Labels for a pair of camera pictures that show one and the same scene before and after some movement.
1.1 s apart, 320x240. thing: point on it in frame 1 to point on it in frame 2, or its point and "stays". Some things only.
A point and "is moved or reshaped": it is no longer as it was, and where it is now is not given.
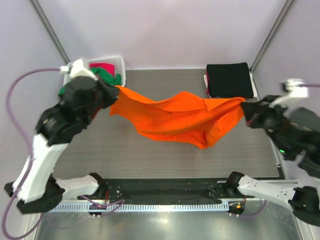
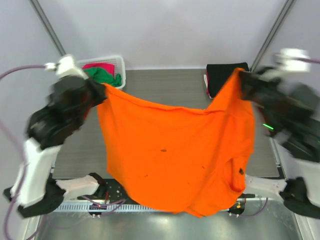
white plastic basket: (120, 67) stays
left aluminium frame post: (48, 26) stays
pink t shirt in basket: (109, 67) stays
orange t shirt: (198, 120) is moved or reshaped
